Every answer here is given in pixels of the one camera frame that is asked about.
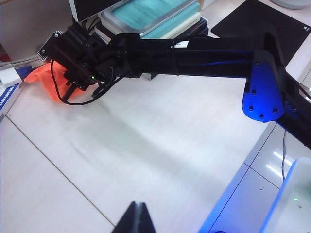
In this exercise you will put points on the orange rag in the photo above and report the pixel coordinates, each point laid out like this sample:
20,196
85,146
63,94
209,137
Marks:
46,82

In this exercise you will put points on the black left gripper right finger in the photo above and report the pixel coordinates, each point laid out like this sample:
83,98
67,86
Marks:
145,221

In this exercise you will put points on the white neuroscience textbook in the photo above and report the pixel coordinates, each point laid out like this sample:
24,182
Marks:
192,20

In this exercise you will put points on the white blue cardboard box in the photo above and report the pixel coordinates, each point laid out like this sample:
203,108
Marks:
9,97

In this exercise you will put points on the black mouse pad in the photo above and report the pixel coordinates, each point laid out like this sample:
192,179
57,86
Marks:
255,21

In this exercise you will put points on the white blue VGA adapter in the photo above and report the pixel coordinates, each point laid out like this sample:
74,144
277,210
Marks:
9,75

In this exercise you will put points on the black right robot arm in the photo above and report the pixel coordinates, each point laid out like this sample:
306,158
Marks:
194,55

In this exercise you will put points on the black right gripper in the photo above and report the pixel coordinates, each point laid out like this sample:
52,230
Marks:
60,52

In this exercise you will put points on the teal tray stack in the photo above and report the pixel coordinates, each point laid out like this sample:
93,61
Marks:
170,21

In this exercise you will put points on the white-edged AOC monitor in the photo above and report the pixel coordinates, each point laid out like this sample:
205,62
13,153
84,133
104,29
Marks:
94,7

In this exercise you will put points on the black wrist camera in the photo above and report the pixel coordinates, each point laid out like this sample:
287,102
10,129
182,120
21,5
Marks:
76,34

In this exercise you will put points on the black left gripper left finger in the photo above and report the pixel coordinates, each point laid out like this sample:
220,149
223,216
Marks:
128,221

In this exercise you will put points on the grey desk partition panel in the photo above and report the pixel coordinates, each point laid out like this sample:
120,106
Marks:
29,24

